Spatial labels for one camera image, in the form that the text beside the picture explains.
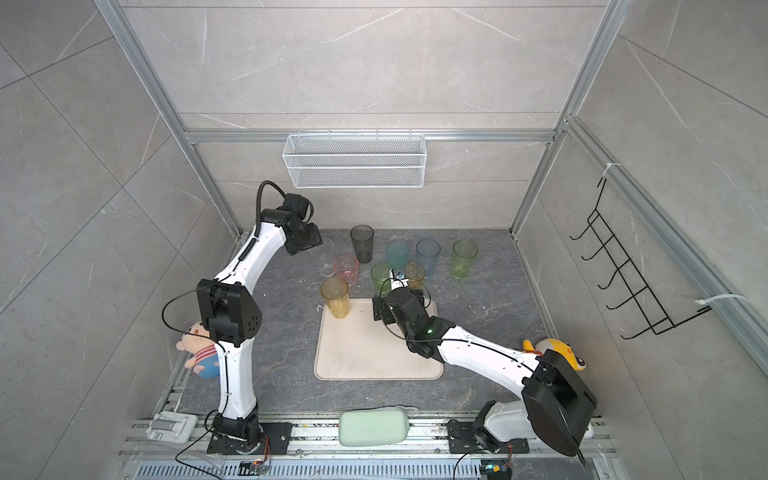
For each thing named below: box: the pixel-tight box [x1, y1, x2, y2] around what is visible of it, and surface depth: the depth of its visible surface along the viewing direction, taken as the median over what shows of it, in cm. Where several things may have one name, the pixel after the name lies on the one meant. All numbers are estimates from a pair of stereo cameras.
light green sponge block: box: [339, 409, 409, 447], surface depth 74 cm
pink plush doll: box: [176, 321, 220, 379], surface depth 83 cm
